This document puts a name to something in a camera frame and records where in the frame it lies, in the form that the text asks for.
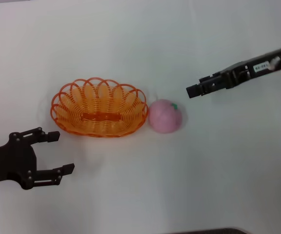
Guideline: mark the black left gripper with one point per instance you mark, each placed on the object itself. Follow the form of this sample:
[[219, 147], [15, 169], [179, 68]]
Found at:
[[13, 161]]

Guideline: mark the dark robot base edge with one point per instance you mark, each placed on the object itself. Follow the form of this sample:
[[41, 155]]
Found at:
[[213, 231]]

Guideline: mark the orange plastic woven basket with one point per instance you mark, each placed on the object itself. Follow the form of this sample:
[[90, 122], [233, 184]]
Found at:
[[101, 117]]

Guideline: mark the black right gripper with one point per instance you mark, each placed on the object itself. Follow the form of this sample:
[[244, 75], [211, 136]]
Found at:
[[247, 69]]

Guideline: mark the pink peach toy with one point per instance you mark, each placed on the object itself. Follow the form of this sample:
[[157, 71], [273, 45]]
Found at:
[[164, 117]]

